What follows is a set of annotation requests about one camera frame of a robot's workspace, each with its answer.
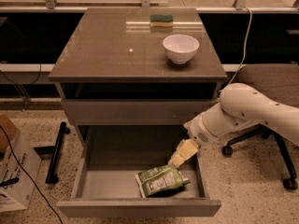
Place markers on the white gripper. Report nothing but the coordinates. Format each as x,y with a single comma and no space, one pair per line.
198,132

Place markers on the green jalapeno chip bag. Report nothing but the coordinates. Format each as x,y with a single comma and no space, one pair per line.
160,179

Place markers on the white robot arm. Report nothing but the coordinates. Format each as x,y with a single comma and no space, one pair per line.
239,107

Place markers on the closed grey top drawer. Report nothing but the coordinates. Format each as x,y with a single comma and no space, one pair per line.
133,112

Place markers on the open grey middle drawer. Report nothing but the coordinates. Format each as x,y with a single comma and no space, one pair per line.
105,184

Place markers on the grey drawer cabinet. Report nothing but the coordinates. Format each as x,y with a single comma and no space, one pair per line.
114,54

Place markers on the white ceramic bowl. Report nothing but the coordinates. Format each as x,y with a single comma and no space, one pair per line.
179,49

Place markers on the grey office chair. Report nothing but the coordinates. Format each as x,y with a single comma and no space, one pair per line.
281,83

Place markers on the green yellow sponge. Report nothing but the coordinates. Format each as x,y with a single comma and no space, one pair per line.
159,20

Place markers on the black metal bar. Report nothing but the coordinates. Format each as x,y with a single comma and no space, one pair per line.
52,177

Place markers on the white cardboard box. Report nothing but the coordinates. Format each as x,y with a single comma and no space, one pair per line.
18,169

